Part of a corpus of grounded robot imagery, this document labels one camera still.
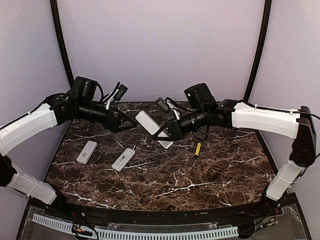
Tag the white button remote control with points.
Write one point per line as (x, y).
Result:
(151, 127)

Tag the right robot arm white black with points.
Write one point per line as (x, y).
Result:
(290, 134)

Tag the plain white slim remote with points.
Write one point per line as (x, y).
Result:
(86, 152)

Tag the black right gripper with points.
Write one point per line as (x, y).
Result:
(175, 130)

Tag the black frame post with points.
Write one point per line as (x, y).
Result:
(259, 49)
(61, 42)

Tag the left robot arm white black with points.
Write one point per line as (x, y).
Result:
(76, 104)

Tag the left black frame post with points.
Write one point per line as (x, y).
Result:
(61, 42)

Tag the yellow handled screwdriver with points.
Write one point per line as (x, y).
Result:
(196, 154)

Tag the white remote with barcode label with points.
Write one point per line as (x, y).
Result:
(123, 159)

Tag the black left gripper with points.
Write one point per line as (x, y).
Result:
(114, 127)

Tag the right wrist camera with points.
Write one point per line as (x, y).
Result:
(161, 104)

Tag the right black frame post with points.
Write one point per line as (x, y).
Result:
(259, 49)

